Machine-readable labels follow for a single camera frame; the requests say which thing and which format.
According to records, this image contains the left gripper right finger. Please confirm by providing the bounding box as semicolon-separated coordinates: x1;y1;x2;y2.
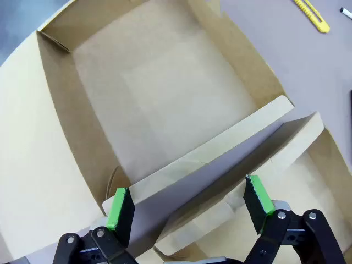
243;174;347;264

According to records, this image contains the yellow utility knife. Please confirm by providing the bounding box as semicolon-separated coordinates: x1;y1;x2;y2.
293;0;331;34

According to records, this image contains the cardboard box with navy pouch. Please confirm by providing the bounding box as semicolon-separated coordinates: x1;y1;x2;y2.
0;0;295;261

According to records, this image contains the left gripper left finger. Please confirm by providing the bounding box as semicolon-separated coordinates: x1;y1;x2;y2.
52;186;138;264

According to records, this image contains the cardboard box with stapler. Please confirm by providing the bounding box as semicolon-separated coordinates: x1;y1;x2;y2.
129;111;352;264

